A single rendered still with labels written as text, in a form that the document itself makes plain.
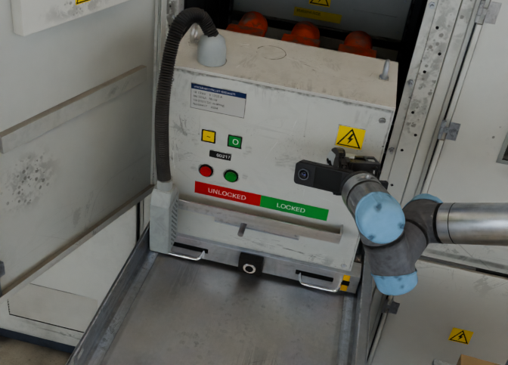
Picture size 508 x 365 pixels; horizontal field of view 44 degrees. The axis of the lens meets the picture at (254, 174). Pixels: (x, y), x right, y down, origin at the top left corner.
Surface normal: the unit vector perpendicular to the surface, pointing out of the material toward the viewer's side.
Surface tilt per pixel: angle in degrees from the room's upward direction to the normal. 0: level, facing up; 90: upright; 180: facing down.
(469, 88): 90
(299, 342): 0
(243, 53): 4
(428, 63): 90
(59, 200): 90
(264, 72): 4
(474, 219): 56
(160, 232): 94
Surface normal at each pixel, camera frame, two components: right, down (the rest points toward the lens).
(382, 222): 0.08, 0.32
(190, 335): 0.11, -0.83
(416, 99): -0.20, 0.52
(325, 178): -0.42, 0.20
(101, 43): 0.86, 0.36
